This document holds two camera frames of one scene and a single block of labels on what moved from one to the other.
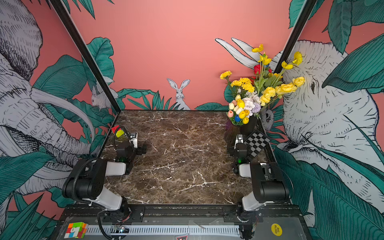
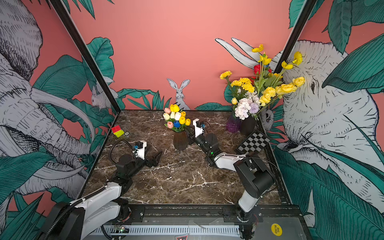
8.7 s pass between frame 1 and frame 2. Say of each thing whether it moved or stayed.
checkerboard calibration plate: stayed
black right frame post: stayed
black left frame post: stayed
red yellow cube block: stayed
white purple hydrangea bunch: stayed
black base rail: stayed
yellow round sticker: stayed
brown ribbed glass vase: moved
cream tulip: moved
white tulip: moved
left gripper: moved
